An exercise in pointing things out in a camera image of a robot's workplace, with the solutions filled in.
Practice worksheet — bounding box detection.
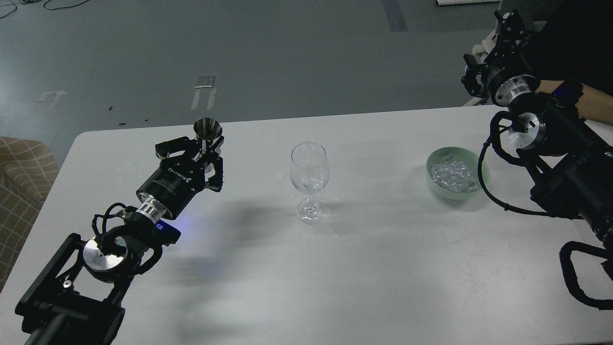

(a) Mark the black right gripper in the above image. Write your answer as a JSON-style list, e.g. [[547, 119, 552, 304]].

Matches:
[[461, 10, 538, 107]]

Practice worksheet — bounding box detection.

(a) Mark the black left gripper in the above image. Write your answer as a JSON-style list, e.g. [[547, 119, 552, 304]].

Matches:
[[136, 136, 224, 220]]

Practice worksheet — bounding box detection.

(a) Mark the steel double jigger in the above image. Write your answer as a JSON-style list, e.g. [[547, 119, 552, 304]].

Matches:
[[193, 117, 224, 163]]

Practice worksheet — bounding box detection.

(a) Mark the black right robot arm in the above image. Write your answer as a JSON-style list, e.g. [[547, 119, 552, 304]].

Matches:
[[461, 11, 613, 310]]

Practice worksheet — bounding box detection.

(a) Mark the person's forearm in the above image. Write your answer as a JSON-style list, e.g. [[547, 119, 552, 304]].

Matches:
[[534, 80, 613, 126]]

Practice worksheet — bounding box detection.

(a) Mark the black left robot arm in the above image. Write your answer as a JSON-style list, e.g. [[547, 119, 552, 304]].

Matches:
[[15, 134, 224, 345]]

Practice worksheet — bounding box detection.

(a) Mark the clear wine glass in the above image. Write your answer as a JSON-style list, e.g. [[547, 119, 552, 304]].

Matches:
[[289, 142, 330, 225]]

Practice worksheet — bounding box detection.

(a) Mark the pile of ice cubes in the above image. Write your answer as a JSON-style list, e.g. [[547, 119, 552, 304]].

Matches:
[[428, 159, 481, 195]]

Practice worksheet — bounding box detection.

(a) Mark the white office chair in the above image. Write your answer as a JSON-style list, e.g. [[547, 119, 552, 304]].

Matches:
[[471, 29, 499, 63]]

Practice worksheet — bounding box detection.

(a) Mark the silver floor plate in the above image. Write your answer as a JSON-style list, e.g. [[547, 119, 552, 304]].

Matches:
[[190, 75, 217, 111]]

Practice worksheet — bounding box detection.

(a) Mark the green bowl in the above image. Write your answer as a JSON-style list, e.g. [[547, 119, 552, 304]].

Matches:
[[425, 147, 489, 201]]

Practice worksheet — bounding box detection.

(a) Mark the beige checkered sofa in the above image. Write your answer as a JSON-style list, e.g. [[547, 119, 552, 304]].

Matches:
[[0, 136, 59, 288]]

